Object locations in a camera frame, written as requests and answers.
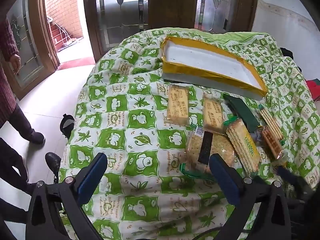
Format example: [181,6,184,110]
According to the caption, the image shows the black cloth object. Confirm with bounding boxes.
[280,47,300,60]

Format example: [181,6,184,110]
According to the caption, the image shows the round cracker packet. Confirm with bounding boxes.
[180,126,237,178]

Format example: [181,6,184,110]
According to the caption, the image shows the yellow label cracker packet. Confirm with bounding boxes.
[224,118,262,173]

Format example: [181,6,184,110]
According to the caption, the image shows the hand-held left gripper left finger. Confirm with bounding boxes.
[25,152,108,240]

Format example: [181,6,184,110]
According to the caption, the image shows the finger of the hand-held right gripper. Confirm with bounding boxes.
[277,166,304,188]

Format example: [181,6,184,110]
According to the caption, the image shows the pale biscuit packet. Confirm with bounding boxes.
[166,84,190,127]
[202,96,225,134]

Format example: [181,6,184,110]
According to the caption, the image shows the person's dark trouser leg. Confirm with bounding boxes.
[0,137,38,230]

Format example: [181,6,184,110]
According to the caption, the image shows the white metal railing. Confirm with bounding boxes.
[47,16,74,48]

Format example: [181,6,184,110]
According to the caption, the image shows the brown biscuit packet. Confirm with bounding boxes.
[260,126,288,162]

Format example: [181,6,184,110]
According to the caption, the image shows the white foam tray yellow tape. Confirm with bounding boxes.
[161,36,268,98]

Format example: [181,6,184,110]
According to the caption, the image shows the stick biscuit packet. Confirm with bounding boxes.
[259,105,285,142]

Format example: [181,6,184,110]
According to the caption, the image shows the red cloth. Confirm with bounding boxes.
[306,79,320,98]

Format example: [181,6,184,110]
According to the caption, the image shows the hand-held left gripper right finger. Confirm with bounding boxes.
[209,153,292,240]

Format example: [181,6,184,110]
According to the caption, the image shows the small black object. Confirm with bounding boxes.
[60,114,75,140]

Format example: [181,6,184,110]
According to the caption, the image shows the person's black shoe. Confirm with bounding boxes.
[45,152,62,178]

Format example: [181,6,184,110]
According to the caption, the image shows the green white printed blanket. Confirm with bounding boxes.
[59,27,320,240]

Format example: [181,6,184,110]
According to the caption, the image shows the dark green snack packet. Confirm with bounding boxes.
[222,93,260,133]

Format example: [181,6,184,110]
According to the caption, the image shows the open wooden glass door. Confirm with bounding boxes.
[6,0,61,99]

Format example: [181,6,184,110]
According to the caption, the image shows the closed wooden glass door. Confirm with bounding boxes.
[82,0,259,63]

